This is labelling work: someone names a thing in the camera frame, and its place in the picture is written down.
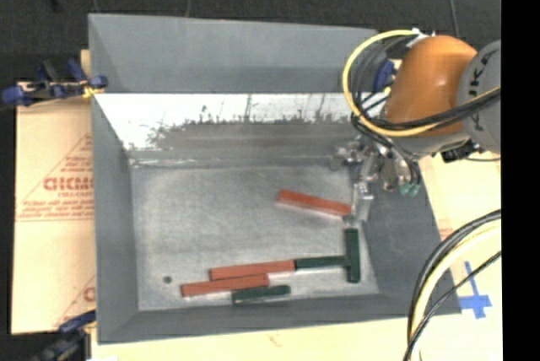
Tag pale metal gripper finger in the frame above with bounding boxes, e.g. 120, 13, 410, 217
343, 181, 366, 223
358, 189, 375, 224

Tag red-brown block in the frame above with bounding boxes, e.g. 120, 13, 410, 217
275, 188, 353, 220
181, 272, 271, 299
208, 260, 297, 282

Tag dark green flat block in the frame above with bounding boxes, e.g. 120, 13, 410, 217
293, 255, 348, 272
343, 228, 362, 284
231, 284, 293, 305

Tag grey metal bin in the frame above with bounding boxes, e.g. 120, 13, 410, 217
87, 13, 462, 343

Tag brown cardboard board red print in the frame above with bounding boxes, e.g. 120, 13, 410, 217
9, 96, 99, 336

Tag black cylinder on white bracket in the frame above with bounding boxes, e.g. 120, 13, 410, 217
440, 141, 501, 164

